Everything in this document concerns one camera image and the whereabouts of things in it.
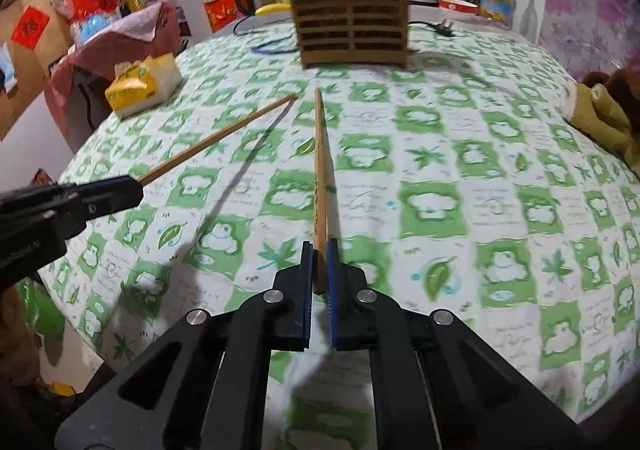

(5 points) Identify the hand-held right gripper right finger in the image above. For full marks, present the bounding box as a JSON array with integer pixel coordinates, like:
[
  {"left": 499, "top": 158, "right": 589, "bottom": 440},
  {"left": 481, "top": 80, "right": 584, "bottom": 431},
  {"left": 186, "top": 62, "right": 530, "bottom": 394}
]
[{"left": 325, "top": 240, "right": 587, "bottom": 450}]

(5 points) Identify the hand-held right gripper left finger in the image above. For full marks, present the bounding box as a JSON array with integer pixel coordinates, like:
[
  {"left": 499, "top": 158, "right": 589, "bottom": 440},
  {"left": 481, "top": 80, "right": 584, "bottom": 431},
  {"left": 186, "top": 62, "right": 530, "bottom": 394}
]
[{"left": 54, "top": 240, "right": 316, "bottom": 450}]

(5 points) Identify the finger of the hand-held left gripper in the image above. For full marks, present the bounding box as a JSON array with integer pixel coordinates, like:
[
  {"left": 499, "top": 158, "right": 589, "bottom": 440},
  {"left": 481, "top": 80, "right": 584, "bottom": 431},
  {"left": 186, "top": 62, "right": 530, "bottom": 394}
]
[
  {"left": 80, "top": 182, "right": 146, "bottom": 226},
  {"left": 52, "top": 176, "right": 144, "bottom": 201}
]

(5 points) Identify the plain bamboo chopstick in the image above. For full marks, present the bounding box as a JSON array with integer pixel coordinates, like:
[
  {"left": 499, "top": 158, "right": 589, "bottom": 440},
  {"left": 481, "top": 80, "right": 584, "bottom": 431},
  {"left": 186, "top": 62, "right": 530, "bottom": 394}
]
[{"left": 137, "top": 94, "right": 299, "bottom": 186}]

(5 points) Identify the red marked bamboo chopstick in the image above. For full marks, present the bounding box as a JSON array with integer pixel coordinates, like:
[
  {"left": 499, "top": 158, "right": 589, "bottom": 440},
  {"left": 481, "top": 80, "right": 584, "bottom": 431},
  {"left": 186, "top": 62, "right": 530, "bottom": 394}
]
[{"left": 311, "top": 88, "right": 335, "bottom": 295}]

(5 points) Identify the green plastic stool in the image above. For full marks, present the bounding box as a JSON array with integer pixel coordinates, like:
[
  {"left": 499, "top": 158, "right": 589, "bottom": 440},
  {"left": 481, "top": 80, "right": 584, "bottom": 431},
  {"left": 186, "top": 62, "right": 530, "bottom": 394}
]
[{"left": 17, "top": 277, "right": 66, "bottom": 339}]

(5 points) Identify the yellow tissue pack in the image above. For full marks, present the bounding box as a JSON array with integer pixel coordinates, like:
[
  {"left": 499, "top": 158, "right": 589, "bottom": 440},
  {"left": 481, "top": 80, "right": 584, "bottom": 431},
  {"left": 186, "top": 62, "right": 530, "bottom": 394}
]
[{"left": 104, "top": 54, "right": 182, "bottom": 120}]

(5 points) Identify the blue packet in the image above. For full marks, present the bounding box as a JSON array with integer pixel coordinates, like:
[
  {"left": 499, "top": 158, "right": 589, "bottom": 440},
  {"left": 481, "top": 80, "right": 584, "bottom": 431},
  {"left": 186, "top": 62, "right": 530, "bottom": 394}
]
[{"left": 75, "top": 14, "right": 114, "bottom": 43}]

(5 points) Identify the red diamond paper decoration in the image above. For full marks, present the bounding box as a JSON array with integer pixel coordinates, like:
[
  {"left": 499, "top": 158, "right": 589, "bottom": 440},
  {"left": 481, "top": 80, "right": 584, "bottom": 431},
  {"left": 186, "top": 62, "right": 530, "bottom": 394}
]
[{"left": 10, "top": 6, "right": 51, "bottom": 50}]

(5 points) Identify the red gift box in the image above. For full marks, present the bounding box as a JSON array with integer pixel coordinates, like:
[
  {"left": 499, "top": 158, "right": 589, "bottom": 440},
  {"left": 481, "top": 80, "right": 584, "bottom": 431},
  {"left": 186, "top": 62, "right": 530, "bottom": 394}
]
[{"left": 202, "top": 0, "right": 240, "bottom": 33}]

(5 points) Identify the red white bowl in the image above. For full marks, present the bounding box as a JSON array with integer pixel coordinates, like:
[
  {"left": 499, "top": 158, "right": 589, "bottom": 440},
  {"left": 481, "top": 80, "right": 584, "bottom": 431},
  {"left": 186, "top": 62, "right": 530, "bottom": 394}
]
[{"left": 437, "top": 0, "right": 481, "bottom": 16}]

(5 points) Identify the brown yellow plush cloth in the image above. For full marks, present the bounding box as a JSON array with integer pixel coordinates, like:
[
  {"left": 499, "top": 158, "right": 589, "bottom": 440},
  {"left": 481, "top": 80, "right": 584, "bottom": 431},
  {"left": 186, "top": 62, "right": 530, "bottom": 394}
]
[{"left": 560, "top": 70, "right": 640, "bottom": 167}]

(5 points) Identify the white side cabinet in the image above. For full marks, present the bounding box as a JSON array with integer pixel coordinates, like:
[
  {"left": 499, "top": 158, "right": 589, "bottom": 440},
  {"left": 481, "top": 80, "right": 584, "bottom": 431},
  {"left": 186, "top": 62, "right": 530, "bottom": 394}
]
[{"left": 510, "top": 0, "right": 546, "bottom": 43}]

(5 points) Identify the pink floral foil cover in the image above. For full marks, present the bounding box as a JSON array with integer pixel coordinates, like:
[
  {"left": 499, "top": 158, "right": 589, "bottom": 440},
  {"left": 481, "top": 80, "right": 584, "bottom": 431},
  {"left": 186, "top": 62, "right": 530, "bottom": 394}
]
[{"left": 537, "top": 0, "right": 640, "bottom": 85}]

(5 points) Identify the blue cord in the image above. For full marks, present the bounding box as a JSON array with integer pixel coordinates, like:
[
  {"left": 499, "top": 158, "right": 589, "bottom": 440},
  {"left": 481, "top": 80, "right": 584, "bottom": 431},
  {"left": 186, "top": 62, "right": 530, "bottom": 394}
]
[{"left": 250, "top": 42, "right": 301, "bottom": 56}]

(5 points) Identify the black power cable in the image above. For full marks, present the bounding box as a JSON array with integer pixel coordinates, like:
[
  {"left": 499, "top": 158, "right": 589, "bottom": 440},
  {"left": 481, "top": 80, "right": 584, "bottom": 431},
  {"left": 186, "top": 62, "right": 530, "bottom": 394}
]
[{"left": 233, "top": 14, "right": 457, "bottom": 38}]

